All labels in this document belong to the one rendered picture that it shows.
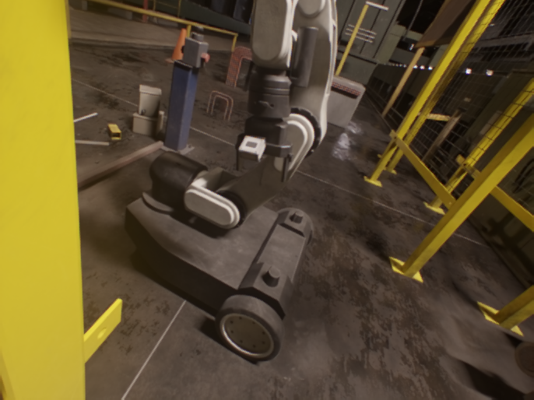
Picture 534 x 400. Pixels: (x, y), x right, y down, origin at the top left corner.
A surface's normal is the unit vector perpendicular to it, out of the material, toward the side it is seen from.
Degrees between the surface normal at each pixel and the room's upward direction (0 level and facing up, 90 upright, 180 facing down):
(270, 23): 90
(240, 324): 90
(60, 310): 90
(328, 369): 0
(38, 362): 90
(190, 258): 0
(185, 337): 0
